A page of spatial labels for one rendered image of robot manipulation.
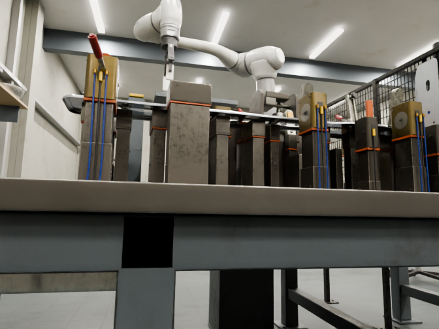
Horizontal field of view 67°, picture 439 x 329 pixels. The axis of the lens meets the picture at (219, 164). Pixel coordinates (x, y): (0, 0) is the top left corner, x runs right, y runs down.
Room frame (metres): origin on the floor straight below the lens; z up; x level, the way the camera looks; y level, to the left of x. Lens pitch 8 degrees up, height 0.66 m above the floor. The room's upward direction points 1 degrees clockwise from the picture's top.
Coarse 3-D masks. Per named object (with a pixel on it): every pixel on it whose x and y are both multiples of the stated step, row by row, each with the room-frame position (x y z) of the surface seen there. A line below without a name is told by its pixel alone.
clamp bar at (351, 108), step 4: (348, 96) 1.47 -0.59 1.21; (352, 96) 1.45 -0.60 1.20; (356, 96) 1.45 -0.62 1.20; (348, 100) 1.47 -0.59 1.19; (352, 100) 1.48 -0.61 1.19; (348, 104) 1.47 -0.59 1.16; (352, 104) 1.48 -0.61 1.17; (348, 108) 1.47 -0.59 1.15; (352, 108) 1.48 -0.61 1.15; (348, 112) 1.47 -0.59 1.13; (352, 112) 1.47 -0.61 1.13; (356, 112) 1.47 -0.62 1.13; (348, 116) 1.47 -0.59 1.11; (352, 116) 1.47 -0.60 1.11; (356, 116) 1.46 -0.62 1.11; (356, 120) 1.46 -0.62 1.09
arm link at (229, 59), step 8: (144, 16) 1.45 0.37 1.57; (136, 24) 1.50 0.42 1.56; (144, 24) 1.45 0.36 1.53; (136, 32) 1.50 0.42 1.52; (144, 32) 1.48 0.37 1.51; (152, 32) 1.46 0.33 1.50; (144, 40) 1.54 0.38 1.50; (152, 40) 1.53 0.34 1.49; (160, 40) 1.54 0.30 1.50; (184, 40) 1.60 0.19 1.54; (192, 40) 1.61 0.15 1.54; (200, 40) 1.63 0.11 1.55; (184, 48) 1.64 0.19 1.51; (192, 48) 1.63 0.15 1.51; (200, 48) 1.63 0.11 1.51; (208, 48) 1.64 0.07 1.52; (216, 48) 1.65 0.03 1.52; (224, 48) 1.68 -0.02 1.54; (216, 56) 1.69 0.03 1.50; (224, 56) 1.70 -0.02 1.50; (232, 56) 1.72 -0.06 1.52; (224, 64) 1.76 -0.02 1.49; (232, 64) 1.75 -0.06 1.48
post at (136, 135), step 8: (136, 120) 1.36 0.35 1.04; (136, 128) 1.36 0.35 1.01; (136, 136) 1.36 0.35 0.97; (136, 144) 1.36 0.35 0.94; (136, 152) 1.36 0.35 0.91; (136, 160) 1.36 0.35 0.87; (128, 168) 1.35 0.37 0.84; (136, 168) 1.36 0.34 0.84; (128, 176) 1.35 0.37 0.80; (136, 176) 1.36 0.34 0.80
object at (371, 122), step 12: (360, 120) 1.10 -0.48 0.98; (372, 120) 1.08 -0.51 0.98; (360, 132) 1.11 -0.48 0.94; (372, 132) 1.07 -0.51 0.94; (360, 144) 1.11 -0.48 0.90; (372, 144) 1.08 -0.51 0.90; (360, 156) 1.12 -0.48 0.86; (372, 156) 1.09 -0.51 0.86; (360, 168) 1.12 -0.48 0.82; (372, 168) 1.09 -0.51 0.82; (360, 180) 1.12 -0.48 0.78; (372, 180) 1.09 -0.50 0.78
